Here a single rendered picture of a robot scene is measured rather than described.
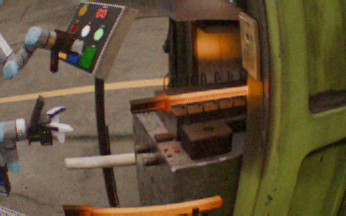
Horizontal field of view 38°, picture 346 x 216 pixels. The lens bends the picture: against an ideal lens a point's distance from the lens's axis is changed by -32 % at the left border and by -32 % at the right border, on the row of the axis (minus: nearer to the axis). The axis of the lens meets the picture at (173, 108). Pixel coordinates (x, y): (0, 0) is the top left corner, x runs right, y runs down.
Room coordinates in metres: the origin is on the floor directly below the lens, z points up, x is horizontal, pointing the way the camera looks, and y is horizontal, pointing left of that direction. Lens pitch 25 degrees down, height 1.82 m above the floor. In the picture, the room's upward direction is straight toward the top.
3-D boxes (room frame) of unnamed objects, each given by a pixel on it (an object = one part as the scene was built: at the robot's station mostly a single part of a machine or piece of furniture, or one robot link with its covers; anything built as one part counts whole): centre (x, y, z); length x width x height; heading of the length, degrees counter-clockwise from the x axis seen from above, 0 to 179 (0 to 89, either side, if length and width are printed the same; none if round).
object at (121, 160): (2.11, 0.22, 0.62); 0.44 x 0.05 x 0.05; 108
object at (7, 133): (1.60, 0.59, 0.97); 0.11 x 0.08 x 0.09; 108
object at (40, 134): (1.65, 0.44, 0.97); 0.12 x 0.08 x 0.09; 108
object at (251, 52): (1.56, -0.20, 1.27); 0.09 x 0.02 x 0.17; 18
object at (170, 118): (1.88, -0.18, 0.96); 0.42 x 0.20 x 0.09; 108
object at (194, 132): (1.66, -0.09, 0.95); 0.12 x 0.08 x 0.06; 108
